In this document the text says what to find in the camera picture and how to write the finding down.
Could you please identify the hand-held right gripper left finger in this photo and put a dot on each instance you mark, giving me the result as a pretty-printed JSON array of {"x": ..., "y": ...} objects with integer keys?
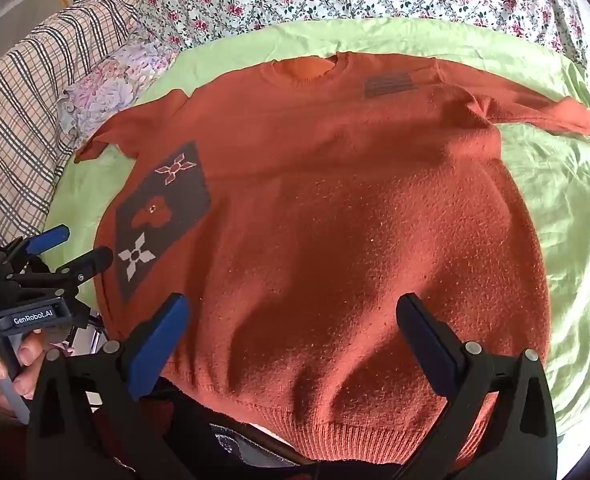
[{"x": 157, "y": 345}]

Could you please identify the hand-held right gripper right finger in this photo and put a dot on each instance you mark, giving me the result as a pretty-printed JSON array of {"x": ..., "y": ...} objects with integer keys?
[{"x": 431, "y": 347}]

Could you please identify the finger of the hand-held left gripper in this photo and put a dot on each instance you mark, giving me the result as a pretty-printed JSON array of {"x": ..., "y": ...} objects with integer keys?
[
  {"x": 91, "y": 260},
  {"x": 50, "y": 238}
]

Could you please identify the orange knit sweater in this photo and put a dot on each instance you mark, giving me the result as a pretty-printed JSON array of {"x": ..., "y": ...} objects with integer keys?
[{"x": 335, "y": 230}]

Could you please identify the person's left hand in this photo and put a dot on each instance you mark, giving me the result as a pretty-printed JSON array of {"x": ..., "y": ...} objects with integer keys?
[{"x": 5, "y": 367}]

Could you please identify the plaid blanket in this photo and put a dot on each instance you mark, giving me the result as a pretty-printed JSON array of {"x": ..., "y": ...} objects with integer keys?
[{"x": 30, "y": 110}]

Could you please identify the pale purple floral pillow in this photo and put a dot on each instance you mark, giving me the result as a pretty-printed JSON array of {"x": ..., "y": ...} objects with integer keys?
[{"x": 115, "y": 80}]

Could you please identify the light green sheet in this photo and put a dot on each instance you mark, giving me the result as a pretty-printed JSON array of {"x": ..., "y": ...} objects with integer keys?
[{"x": 570, "y": 200}]

